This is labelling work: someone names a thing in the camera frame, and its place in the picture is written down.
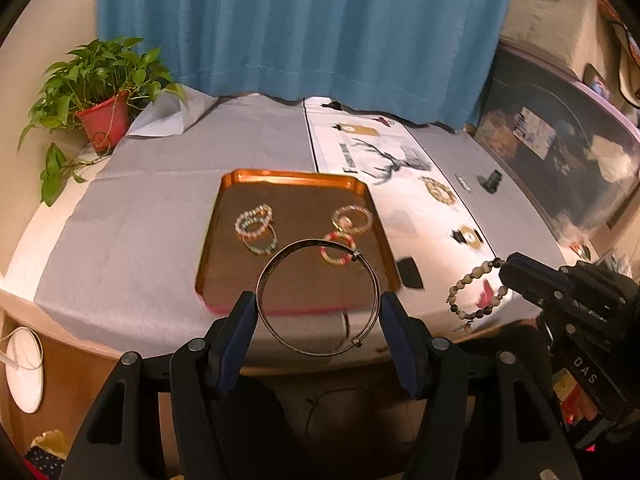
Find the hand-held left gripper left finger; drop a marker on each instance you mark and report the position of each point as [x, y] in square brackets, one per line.
[232, 350]

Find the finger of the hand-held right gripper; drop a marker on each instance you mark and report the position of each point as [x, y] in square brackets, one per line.
[535, 265]
[525, 285]

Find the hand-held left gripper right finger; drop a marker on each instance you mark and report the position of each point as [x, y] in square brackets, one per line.
[400, 345]

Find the silver bangle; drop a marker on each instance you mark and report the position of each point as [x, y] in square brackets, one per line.
[356, 256]

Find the orange metal tray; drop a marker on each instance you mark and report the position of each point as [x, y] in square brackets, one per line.
[300, 215]

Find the dark cloth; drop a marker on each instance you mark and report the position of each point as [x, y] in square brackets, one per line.
[260, 430]

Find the small black clip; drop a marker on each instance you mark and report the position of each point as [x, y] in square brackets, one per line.
[492, 180]

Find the silver hair clip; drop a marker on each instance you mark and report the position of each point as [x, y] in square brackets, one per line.
[462, 182]

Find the grey tablecloth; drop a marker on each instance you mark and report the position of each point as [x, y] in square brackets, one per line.
[140, 230]

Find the white round device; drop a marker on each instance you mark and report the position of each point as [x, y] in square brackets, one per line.
[22, 375]

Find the white deer print table runner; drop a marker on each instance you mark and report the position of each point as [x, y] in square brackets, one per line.
[330, 130]

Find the beige bag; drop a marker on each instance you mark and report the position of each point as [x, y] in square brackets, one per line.
[550, 15]

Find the red flower pot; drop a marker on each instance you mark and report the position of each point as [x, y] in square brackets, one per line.
[105, 122]

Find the green pothos plant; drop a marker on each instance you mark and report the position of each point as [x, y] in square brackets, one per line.
[100, 70]

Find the blue curtain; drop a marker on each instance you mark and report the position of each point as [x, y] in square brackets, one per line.
[300, 25]

